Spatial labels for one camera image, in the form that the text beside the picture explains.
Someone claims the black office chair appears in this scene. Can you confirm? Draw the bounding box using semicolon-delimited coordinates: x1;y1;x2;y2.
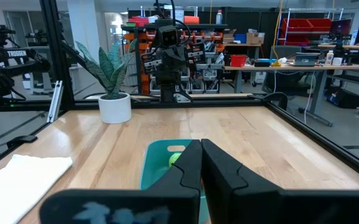
265;70;316;98

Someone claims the red plastic bin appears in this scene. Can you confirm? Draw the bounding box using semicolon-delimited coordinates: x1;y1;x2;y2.
229;54;249;68

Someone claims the blue plastic bin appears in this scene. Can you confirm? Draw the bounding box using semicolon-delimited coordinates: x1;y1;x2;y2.
233;33;248;45

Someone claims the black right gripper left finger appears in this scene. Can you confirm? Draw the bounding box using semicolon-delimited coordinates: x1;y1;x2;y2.
39;139;203;224

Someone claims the brown cardboard box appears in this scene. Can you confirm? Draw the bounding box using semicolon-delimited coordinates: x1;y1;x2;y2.
245;31;266;45

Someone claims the black aluminium table frame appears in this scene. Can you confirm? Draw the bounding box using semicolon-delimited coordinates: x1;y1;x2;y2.
0;0;359;187

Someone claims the white squeeze bottle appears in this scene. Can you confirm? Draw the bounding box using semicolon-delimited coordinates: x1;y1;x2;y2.
325;49;336;67

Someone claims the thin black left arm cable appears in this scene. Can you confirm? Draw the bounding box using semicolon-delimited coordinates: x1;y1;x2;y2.
153;0;193;45

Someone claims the wooden desk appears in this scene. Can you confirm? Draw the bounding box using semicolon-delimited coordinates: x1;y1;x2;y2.
222;61;359;127

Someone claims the grey laptop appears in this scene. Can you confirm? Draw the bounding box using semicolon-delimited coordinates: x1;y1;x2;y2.
292;52;322;67

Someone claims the rack with red bins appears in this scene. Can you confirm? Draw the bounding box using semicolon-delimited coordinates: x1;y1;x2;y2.
279;7;344;48

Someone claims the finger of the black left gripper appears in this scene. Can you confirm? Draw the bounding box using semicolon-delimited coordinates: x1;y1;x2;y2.
172;47;181;71
166;47;174;71

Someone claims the white hanging cable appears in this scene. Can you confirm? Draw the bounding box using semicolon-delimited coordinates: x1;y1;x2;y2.
302;70;316;126

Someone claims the green lime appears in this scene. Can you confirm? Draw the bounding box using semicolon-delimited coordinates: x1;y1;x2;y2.
168;151;184;168

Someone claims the black curved corner bracket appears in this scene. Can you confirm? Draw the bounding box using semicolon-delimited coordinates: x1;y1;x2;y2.
261;91;289;111

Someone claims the silver aluminium extrusion bar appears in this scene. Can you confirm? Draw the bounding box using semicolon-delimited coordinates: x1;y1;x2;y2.
46;80;65;124

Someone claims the teal plastic tub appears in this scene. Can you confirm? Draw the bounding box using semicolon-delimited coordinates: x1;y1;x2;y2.
139;138;210;224

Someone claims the orange and black shelving rack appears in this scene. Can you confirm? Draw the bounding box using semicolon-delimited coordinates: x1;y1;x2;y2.
121;5;230;96

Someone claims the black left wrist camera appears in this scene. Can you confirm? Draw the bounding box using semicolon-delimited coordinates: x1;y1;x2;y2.
158;24;180;48

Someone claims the dark computer monitor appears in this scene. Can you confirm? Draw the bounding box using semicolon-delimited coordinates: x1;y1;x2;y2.
329;18;353;40

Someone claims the white folded cloth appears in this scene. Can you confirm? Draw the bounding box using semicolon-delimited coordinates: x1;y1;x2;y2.
0;154;74;224

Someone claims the orange roll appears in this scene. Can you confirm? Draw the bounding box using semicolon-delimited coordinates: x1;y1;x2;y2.
183;15;200;25

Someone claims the yellow hanging cable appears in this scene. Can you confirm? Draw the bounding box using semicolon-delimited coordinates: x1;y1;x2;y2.
271;0;285;68

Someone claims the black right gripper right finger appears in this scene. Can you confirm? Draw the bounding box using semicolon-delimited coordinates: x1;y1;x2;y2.
200;138;359;224

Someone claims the green plant in white pot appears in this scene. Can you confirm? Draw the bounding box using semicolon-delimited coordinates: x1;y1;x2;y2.
74;38;138;125

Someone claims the black table clamp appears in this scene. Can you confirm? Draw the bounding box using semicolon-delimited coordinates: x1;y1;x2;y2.
6;134;39;150

